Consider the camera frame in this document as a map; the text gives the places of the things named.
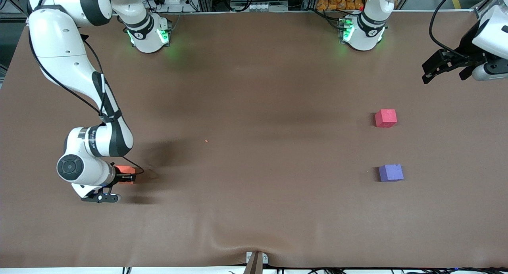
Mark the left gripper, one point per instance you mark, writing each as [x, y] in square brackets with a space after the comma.
[467, 49]

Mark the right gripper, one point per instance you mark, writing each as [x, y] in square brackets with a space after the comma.
[118, 177]

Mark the orange foam block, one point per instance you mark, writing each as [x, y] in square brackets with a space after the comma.
[125, 169]

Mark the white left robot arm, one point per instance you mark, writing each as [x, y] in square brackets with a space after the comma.
[365, 32]

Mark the aluminium corner strut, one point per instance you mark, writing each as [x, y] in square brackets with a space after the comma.
[482, 8]

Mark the red foam block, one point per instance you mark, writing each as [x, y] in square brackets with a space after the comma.
[385, 118]

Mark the purple foam block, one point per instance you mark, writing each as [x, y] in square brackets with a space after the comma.
[391, 173]

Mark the brown table cloth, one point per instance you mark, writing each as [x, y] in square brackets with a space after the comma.
[254, 206]

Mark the white connector block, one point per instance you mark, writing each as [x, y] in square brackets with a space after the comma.
[262, 6]

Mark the metal table clamp bracket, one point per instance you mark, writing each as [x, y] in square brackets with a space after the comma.
[257, 260]

